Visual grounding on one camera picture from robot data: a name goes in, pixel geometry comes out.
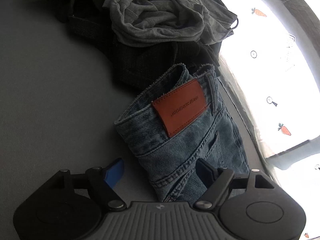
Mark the black garment pile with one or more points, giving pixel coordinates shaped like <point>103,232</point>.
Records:
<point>132,68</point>

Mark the grey zip hoodie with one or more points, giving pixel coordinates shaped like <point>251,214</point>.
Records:
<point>144,22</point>

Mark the blue denim jeans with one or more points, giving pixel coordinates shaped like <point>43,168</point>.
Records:
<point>177,120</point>

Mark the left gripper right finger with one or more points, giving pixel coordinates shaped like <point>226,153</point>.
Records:
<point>216,180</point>

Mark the white printed storage bag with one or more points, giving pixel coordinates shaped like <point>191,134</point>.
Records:
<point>270,70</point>

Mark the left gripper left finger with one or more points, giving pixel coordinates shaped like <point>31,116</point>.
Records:
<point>101,181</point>

